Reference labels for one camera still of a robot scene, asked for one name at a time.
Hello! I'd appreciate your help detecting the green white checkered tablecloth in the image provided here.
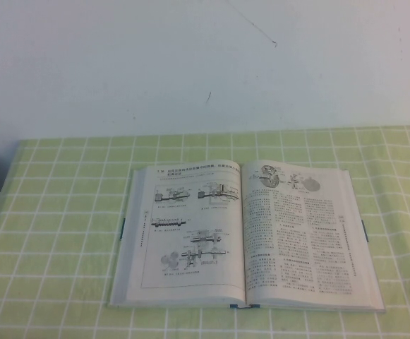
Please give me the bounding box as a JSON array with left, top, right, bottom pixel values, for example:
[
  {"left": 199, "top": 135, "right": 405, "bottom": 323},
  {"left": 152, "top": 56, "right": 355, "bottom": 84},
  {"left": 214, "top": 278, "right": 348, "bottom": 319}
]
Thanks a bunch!
[{"left": 0, "top": 125, "right": 410, "bottom": 339}]

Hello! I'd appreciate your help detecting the technical book with diagrams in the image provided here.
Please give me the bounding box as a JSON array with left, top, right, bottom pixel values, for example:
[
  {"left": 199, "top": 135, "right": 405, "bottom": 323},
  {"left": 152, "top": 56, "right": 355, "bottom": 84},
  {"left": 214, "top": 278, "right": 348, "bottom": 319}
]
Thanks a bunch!
[{"left": 107, "top": 160, "right": 387, "bottom": 314}]

